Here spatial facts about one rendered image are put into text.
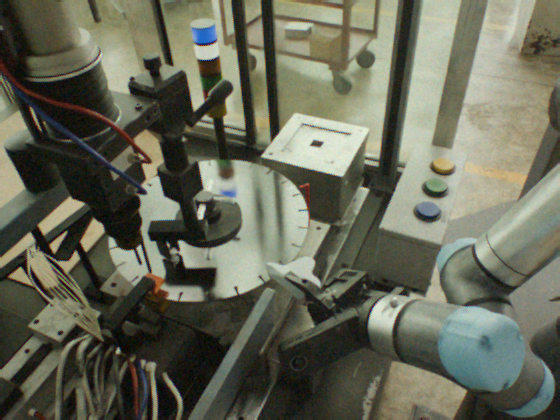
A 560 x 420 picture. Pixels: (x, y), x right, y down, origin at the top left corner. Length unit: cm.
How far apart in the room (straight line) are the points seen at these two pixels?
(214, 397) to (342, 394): 32
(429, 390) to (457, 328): 122
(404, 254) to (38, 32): 66
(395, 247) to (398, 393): 88
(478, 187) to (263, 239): 178
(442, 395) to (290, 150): 102
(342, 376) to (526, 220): 41
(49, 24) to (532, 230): 52
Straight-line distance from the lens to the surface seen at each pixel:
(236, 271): 71
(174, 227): 70
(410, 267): 90
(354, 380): 84
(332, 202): 100
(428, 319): 52
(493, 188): 245
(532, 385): 60
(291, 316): 82
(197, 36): 93
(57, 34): 47
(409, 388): 170
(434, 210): 88
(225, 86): 59
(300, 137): 105
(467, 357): 49
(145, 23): 127
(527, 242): 60
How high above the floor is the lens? 150
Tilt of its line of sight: 44 degrees down
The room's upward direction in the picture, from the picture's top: 4 degrees counter-clockwise
